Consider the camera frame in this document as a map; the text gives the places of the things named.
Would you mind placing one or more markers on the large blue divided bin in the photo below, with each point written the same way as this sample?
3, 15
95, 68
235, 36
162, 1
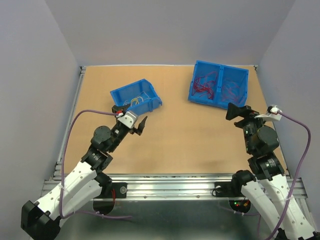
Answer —
217, 85

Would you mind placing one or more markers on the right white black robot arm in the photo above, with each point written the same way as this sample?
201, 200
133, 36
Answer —
265, 184

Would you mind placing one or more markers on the small blue plastic bin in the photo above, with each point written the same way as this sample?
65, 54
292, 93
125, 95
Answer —
141, 96

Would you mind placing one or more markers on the aluminium extrusion rail frame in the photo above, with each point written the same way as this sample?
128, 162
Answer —
171, 119

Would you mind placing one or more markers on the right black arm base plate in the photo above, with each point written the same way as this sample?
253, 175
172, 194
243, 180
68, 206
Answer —
227, 189

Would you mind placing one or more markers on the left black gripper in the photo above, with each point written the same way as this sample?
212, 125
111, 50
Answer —
139, 129

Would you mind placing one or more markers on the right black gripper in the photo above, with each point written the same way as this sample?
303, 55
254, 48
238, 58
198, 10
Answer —
245, 111

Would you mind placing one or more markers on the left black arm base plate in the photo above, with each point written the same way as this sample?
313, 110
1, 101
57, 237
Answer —
114, 190

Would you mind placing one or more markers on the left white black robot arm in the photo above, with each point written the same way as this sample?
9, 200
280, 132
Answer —
43, 219

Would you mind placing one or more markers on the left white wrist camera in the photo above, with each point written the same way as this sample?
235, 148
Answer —
128, 119

